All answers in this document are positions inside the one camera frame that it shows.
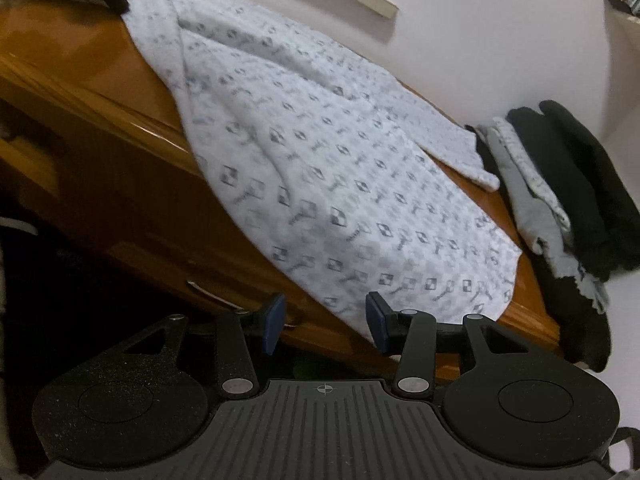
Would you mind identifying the grey folded garment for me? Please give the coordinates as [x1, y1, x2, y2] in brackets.
[477, 117, 610, 314]

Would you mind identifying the white patterned garment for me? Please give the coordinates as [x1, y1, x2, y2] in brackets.
[124, 0, 520, 333]

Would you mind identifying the wooden drawer front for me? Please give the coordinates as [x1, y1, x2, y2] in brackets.
[1, 102, 392, 373]

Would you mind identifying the black folded garment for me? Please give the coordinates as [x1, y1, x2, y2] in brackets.
[475, 100, 639, 372]

